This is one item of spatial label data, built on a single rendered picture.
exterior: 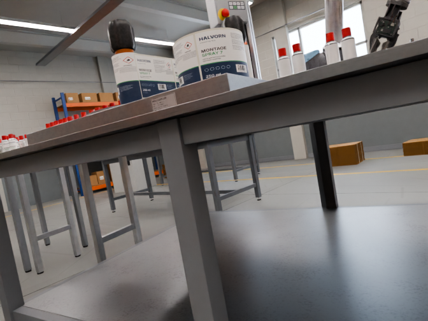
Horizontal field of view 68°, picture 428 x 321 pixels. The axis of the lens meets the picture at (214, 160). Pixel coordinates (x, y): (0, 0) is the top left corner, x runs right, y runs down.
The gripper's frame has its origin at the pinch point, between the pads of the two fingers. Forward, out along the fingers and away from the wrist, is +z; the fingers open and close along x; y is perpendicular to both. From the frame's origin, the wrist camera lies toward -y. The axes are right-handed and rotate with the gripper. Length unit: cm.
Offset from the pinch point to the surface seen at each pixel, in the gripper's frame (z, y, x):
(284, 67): 11.2, 2.8, -32.2
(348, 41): -4.5, 2.8, -11.0
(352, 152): 99, -390, -25
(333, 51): 0.5, 3.0, -15.0
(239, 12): -8, -8, -67
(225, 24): 3, 33, -48
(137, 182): 304, -330, -380
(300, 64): 8.2, 2.8, -25.8
